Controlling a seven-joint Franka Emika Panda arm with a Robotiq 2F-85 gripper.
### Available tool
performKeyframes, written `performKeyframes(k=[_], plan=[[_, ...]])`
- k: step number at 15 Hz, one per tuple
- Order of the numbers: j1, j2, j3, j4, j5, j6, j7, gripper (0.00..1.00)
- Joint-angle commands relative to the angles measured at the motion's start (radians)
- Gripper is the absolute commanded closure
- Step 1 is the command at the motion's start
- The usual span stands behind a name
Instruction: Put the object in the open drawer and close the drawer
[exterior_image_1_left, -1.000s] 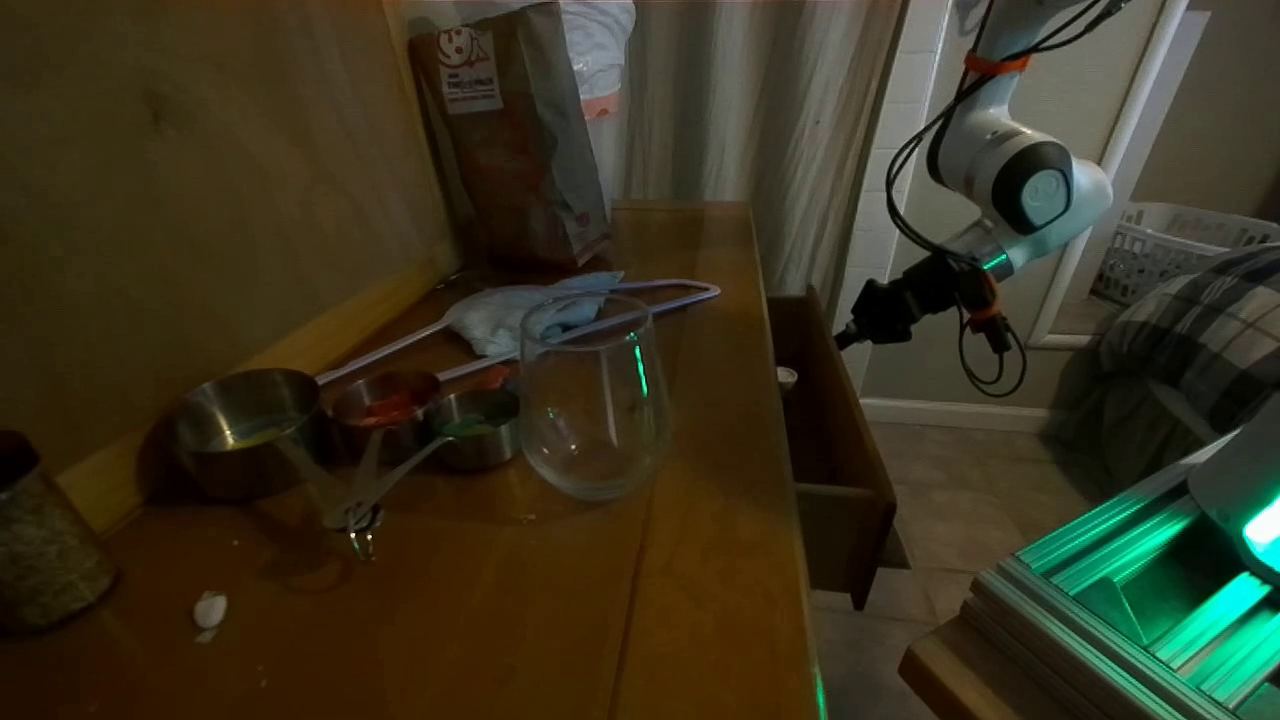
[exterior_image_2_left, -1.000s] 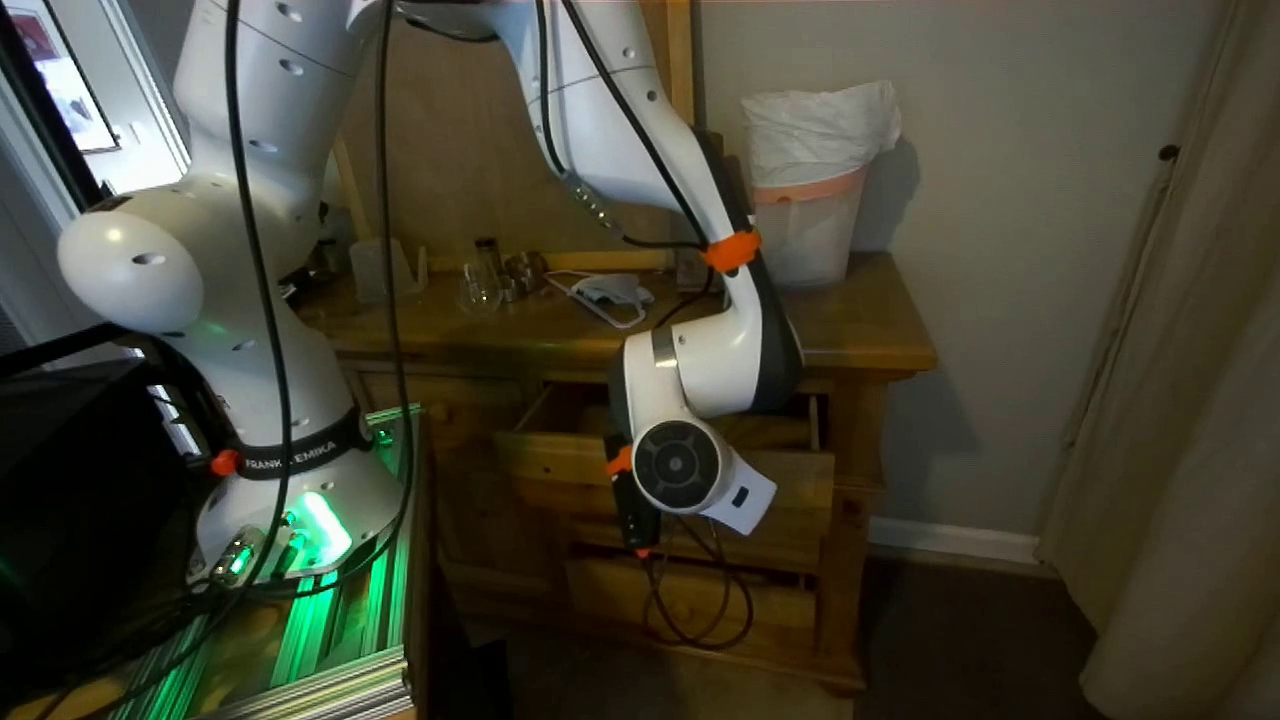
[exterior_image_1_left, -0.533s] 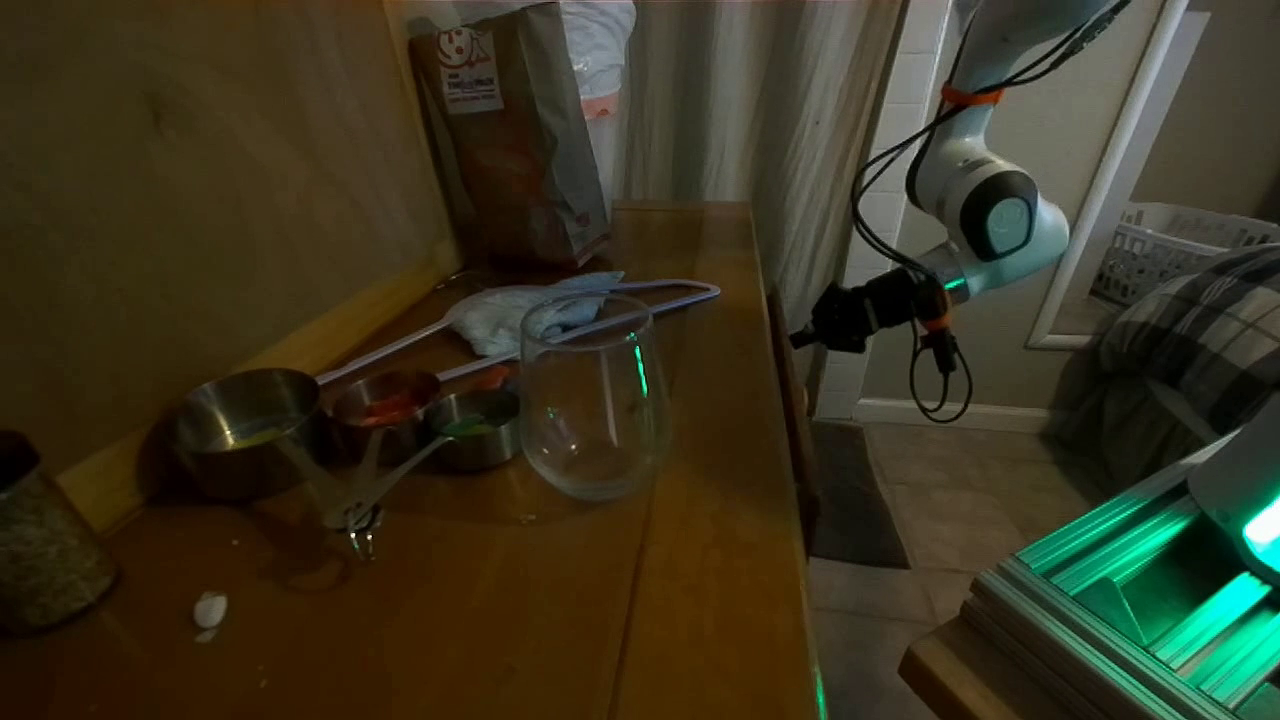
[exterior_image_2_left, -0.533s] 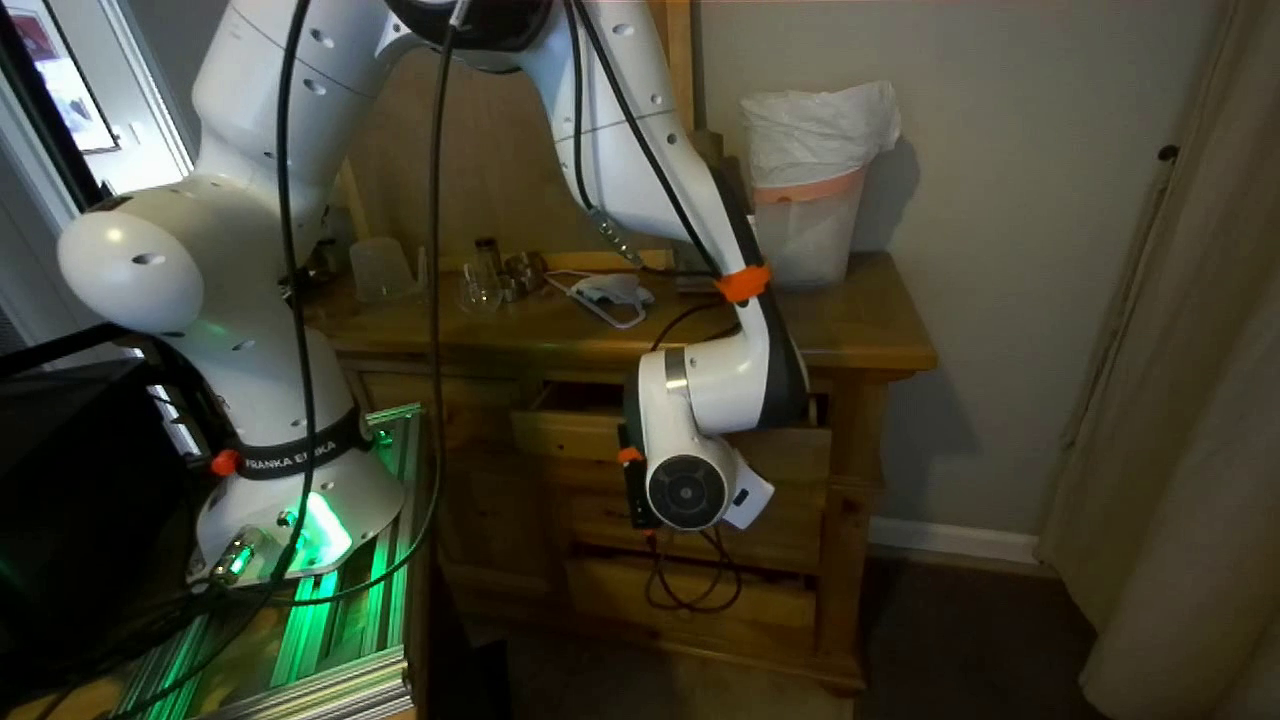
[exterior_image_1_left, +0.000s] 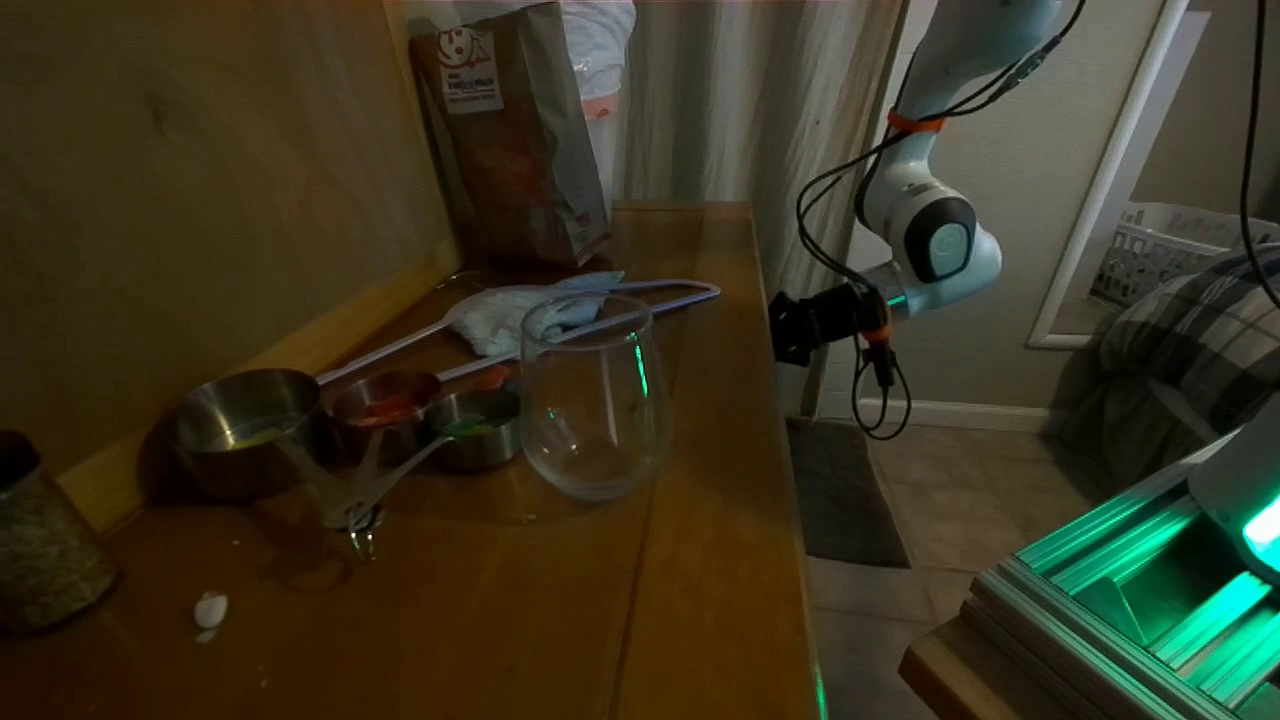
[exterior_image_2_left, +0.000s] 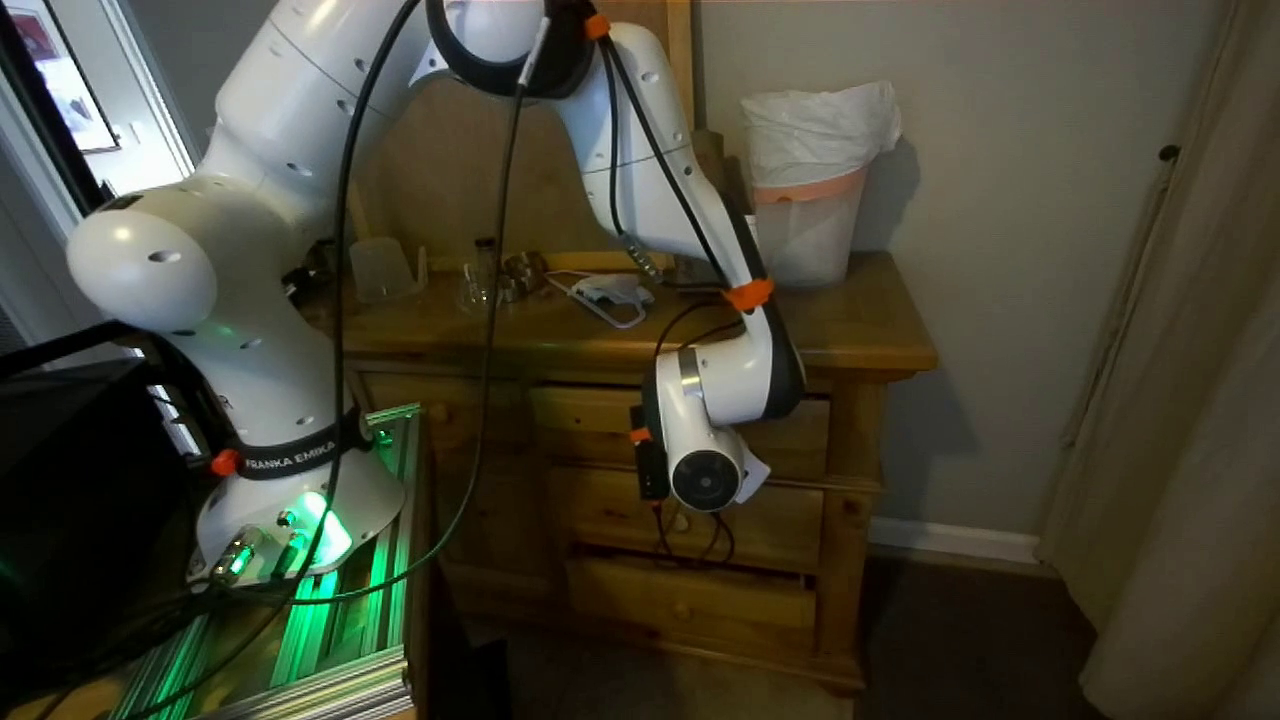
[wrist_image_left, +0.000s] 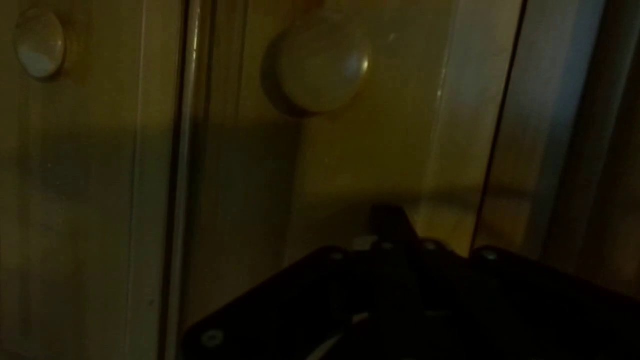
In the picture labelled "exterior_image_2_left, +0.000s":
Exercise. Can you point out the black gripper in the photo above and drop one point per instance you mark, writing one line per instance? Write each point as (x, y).
(652, 465)

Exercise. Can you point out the wooden nightstand drawer with knob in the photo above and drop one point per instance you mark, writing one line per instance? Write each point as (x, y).
(584, 420)

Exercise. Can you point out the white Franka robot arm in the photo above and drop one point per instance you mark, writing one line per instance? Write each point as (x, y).
(265, 382)

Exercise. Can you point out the white cloth face mask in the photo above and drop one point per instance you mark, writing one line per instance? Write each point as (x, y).
(605, 296)

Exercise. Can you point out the small steel measuring cup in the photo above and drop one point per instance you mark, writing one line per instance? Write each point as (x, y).
(523, 277)

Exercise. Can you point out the clear stemless glass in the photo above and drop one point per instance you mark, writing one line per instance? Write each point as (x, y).
(483, 287)

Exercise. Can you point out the wooden nightstand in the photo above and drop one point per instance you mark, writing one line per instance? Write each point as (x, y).
(864, 333)

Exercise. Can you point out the large steel measuring cup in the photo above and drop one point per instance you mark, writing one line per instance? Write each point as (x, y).
(484, 248)

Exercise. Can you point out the brown paper bag with label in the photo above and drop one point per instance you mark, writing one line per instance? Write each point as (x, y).
(735, 173)

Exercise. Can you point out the white baseboard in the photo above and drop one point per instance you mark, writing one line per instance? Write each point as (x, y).
(952, 545)

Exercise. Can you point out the trash bin with white bag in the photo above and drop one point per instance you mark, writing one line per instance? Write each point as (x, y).
(822, 187)

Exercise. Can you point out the wooden board panel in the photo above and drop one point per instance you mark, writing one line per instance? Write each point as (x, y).
(441, 163)

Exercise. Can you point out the beige curtain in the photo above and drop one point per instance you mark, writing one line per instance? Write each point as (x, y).
(1184, 401)

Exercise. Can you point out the black box case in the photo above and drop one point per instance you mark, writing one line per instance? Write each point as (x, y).
(80, 506)

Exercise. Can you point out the aluminum frame stand green light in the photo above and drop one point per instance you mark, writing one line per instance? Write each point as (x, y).
(332, 625)

